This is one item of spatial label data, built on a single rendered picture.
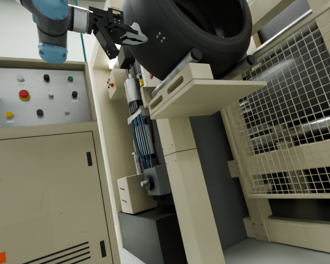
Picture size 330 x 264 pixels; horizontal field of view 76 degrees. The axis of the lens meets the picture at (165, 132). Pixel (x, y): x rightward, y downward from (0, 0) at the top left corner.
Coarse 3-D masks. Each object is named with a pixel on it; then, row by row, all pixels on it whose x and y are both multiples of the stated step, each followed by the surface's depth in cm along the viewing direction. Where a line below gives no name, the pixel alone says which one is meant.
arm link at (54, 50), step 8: (40, 32) 55; (40, 40) 58; (48, 40) 57; (56, 40) 57; (64, 40) 59; (40, 48) 58; (48, 48) 58; (56, 48) 59; (64, 48) 61; (40, 56) 60; (48, 56) 60; (56, 56) 60; (64, 56) 61
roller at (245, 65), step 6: (246, 60) 85; (252, 60) 85; (234, 66) 91; (240, 66) 88; (246, 66) 86; (228, 72) 93; (234, 72) 91; (240, 72) 90; (222, 78) 97; (228, 78) 95
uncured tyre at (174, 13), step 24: (144, 0) 72; (168, 0) 72; (192, 0) 115; (216, 0) 109; (240, 0) 94; (144, 24) 76; (168, 24) 72; (192, 24) 74; (216, 24) 116; (240, 24) 103; (144, 48) 83; (168, 48) 76; (192, 48) 75; (216, 48) 78; (240, 48) 85; (168, 72) 87; (216, 72) 88
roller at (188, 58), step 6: (192, 54) 71; (198, 54) 71; (186, 60) 73; (192, 60) 72; (198, 60) 72; (180, 66) 77; (174, 72) 80; (168, 78) 85; (162, 84) 89; (156, 90) 95
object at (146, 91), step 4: (144, 88) 99; (148, 88) 100; (152, 88) 101; (144, 92) 99; (148, 92) 100; (144, 96) 98; (148, 96) 99; (144, 100) 98; (148, 100) 98; (144, 104) 99; (148, 104) 98
